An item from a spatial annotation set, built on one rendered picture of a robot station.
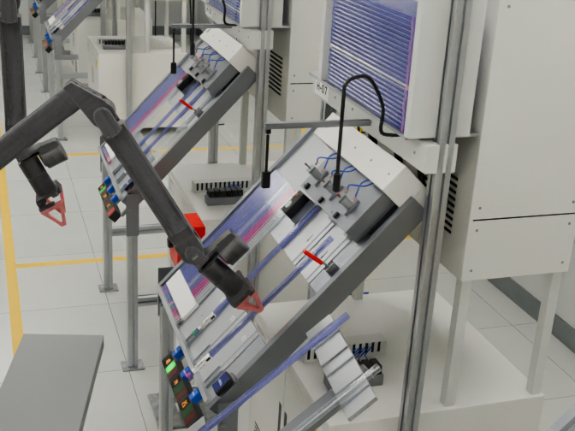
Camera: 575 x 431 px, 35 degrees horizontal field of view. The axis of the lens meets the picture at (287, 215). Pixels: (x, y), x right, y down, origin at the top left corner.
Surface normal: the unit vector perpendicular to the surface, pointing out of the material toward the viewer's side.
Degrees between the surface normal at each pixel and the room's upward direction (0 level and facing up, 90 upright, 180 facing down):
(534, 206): 90
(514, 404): 90
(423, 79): 90
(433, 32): 90
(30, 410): 0
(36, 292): 0
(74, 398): 0
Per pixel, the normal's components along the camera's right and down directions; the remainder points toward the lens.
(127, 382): 0.06, -0.93
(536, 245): 0.31, 0.36
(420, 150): -0.95, 0.06
